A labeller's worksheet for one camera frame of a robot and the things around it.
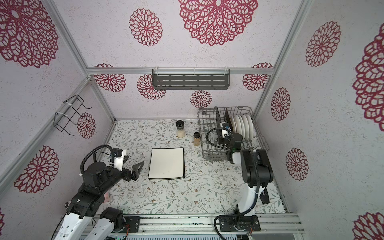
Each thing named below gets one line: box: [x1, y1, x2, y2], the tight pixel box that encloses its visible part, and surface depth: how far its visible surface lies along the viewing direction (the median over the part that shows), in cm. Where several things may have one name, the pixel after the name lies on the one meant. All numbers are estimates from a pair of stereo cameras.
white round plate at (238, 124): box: [234, 115, 243, 137], surface depth 97 cm
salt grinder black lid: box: [175, 120, 186, 139], surface depth 105 cm
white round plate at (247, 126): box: [242, 114, 250, 141], surface depth 99 cm
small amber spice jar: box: [193, 132, 201, 146], surface depth 102 cm
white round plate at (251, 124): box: [246, 114, 254, 140], surface depth 99 cm
